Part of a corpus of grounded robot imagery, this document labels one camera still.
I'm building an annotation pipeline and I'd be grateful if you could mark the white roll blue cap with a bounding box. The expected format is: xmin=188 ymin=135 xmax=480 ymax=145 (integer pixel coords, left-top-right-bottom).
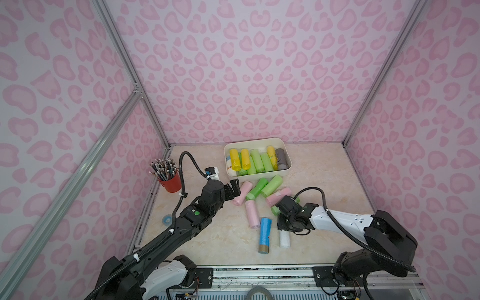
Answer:
xmin=278 ymin=230 xmax=291 ymax=249
xmin=226 ymin=156 xmax=237 ymax=177

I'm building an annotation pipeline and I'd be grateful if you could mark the dark green roll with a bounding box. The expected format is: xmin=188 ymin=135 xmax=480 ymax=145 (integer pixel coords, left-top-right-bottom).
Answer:
xmin=237 ymin=168 xmax=248 ymax=176

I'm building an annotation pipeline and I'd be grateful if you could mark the pink roll with label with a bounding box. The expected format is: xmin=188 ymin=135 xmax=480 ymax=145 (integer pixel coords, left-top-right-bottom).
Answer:
xmin=266 ymin=187 xmax=292 ymax=207

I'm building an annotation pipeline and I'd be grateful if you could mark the light green roll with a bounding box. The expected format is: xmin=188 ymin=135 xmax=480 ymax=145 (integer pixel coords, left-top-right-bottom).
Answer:
xmin=250 ymin=149 xmax=265 ymax=173
xmin=261 ymin=175 xmax=283 ymax=198

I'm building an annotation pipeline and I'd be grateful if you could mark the yellow roll with label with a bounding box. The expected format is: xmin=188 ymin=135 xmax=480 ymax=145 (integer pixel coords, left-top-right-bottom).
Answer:
xmin=266 ymin=146 xmax=278 ymax=171

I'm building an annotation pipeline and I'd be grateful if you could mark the grey roll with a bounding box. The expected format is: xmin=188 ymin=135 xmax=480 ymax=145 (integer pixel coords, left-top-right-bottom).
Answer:
xmin=275 ymin=148 xmax=289 ymax=171

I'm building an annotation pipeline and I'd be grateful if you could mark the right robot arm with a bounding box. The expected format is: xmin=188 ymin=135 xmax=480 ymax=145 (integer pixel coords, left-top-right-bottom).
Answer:
xmin=276 ymin=196 xmax=418 ymax=286

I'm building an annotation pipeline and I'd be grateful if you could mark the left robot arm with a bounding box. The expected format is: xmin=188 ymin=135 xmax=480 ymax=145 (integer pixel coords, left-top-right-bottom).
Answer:
xmin=86 ymin=179 xmax=241 ymax=300

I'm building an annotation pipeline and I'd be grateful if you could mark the white plastic storage box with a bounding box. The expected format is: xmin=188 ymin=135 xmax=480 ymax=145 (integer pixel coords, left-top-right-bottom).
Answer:
xmin=224 ymin=137 xmax=292 ymax=183

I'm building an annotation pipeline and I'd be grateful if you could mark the blue tape roll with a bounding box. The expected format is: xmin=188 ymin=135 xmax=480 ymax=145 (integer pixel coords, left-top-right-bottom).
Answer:
xmin=162 ymin=214 xmax=173 ymax=227

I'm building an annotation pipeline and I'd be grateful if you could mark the red pen holder cup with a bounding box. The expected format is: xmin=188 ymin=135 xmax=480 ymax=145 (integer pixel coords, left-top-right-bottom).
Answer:
xmin=157 ymin=169 xmax=182 ymax=193

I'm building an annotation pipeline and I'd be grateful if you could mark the bundle of pens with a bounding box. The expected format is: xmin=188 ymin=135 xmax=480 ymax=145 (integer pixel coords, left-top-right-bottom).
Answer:
xmin=150 ymin=158 xmax=178 ymax=181

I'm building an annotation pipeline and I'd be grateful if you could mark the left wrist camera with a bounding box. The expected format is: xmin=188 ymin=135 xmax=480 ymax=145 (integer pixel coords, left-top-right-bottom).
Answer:
xmin=204 ymin=167 xmax=220 ymax=181

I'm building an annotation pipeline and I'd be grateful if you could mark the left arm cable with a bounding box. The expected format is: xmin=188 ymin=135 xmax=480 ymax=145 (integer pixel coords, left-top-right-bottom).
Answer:
xmin=170 ymin=150 xmax=209 ymax=230

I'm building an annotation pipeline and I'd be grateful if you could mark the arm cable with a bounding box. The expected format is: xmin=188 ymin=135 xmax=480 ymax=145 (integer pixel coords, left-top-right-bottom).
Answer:
xmin=292 ymin=186 xmax=417 ymax=273
xmin=170 ymin=150 xmax=209 ymax=230

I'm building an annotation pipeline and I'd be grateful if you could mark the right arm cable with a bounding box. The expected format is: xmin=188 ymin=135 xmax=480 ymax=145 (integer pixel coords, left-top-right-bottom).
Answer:
xmin=292 ymin=186 xmax=417 ymax=273

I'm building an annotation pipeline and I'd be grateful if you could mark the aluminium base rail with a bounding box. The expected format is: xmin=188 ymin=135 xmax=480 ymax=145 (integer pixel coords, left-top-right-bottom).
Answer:
xmin=100 ymin=262 xmax=428 ymax=300

